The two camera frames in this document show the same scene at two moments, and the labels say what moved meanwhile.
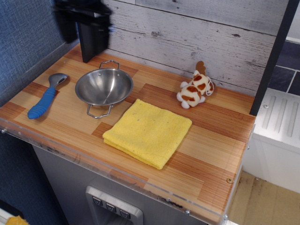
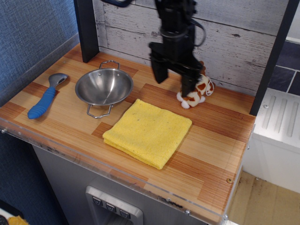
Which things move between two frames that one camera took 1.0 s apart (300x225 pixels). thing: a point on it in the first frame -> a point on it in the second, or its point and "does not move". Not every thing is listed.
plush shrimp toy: (192, 94) does not move
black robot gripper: (81, 15) -> (176, 52)
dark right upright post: (286, 23) does not move
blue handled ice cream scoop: (45, 100) does not move
